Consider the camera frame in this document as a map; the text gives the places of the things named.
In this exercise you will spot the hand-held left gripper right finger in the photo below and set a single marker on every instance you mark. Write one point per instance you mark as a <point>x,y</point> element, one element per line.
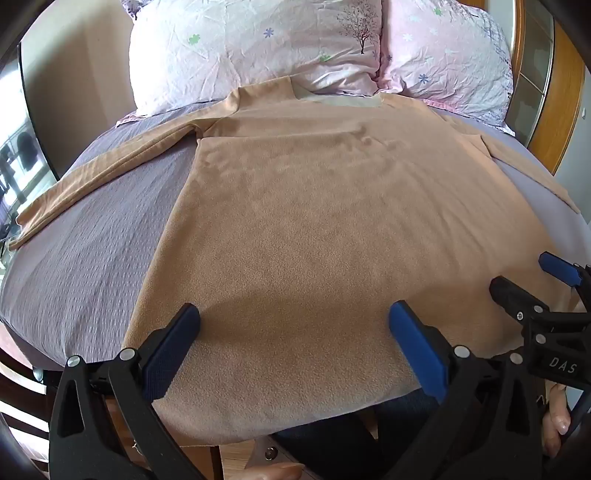
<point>418,350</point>

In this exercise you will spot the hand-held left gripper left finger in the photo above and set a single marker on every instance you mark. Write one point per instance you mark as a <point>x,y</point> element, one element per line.
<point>171,348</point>

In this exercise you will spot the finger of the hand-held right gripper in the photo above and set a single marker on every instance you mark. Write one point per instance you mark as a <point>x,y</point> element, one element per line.
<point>510,293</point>
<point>559,269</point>

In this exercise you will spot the tan long-sleeve shirt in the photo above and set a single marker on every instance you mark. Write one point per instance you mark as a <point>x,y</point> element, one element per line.
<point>323,221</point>

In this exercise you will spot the person's right hand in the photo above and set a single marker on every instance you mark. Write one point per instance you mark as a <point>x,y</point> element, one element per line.
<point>556,415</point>

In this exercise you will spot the person's left hand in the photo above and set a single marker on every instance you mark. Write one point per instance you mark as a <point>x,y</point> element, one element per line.
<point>277,473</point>

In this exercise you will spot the window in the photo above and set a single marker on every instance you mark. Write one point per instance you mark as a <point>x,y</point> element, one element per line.
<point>18,166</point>

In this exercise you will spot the pink floral pillow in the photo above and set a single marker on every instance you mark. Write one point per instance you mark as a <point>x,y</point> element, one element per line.
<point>443,60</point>

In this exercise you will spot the white floral pillow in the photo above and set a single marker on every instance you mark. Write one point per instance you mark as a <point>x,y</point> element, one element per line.
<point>249,46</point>

